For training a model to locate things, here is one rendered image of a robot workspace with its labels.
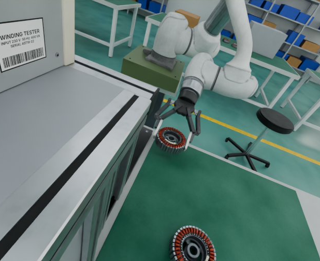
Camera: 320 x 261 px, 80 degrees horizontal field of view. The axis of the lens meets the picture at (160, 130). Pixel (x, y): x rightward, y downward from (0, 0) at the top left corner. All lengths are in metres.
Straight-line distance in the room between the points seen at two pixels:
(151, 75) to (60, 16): 0.87
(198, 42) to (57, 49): 0.98
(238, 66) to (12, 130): 0.74
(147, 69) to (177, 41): 0.23
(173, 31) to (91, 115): 0.98
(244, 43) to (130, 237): 0.74
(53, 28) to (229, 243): 0.62
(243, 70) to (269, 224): 0.54
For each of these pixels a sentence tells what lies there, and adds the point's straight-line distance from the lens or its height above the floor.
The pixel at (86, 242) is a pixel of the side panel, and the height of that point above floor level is 0.96.
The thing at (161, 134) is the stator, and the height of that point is 0.83.
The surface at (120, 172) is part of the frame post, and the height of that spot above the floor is 0.89.
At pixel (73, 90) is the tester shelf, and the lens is 0.27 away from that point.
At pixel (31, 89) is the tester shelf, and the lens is 0.27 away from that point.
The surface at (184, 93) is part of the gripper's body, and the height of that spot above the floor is 0.94.
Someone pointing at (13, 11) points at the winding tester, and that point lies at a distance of 0.25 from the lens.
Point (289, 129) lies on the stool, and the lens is 2.00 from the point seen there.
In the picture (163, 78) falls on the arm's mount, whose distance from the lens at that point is 1.13.
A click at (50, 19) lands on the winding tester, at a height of 1.18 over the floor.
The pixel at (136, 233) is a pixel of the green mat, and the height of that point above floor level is 0.75.
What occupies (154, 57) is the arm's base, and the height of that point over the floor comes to 0.86.
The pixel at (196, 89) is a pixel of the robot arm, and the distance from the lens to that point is 0.76.
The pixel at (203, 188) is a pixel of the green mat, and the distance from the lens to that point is 0.70.
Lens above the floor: 1.26
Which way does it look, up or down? 38 degrees down
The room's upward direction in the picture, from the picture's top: 21 degrees clockwise
